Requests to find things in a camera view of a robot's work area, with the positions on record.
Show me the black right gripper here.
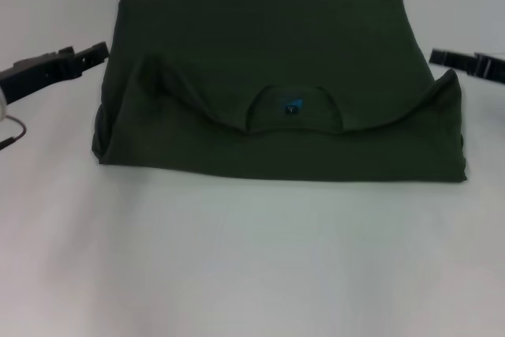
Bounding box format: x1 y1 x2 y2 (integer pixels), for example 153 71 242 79
428 47 505 85

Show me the left arm cable with plug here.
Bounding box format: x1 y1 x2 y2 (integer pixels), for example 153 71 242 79
0 115 27 152

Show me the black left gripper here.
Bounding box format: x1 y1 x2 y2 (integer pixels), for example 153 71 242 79
0 41 110 106

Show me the dark green FREE t-shirt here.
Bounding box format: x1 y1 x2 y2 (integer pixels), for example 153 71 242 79
91 0 470 185

